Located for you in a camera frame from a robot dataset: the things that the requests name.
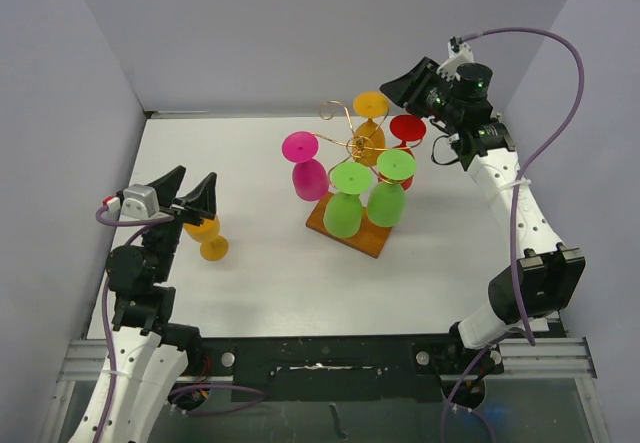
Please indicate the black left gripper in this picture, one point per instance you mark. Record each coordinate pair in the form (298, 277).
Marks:
(200, 201)

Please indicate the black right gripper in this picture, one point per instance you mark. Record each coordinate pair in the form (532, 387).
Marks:
(408, 90)

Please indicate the red plastic wine glass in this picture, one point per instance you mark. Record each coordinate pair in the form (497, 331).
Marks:
(407, 138)

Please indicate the orange wine glass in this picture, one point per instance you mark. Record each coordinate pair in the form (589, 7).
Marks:
(373, 107)
(213, 246)

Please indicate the orange wine glass front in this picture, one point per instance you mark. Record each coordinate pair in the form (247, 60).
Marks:
(373, 107)

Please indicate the green wine glass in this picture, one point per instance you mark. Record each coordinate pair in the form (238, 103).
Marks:
(344, 210)
(387, 200)

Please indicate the pink plastic wine glass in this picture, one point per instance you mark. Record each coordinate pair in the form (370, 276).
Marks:
(309, 176)

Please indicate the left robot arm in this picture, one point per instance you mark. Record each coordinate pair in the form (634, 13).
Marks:
(146, 352)

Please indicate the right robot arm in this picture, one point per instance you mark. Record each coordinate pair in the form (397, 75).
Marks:
(543, 272)

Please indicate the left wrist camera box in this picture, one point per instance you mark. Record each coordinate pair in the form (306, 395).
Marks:
(137, 201)

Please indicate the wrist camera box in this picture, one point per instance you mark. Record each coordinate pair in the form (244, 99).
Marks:
(137, 201)
(459, 53)

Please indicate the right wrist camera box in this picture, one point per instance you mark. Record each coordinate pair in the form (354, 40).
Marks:
(459, 53)

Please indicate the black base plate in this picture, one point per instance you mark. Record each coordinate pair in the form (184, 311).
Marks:
(422, 367)

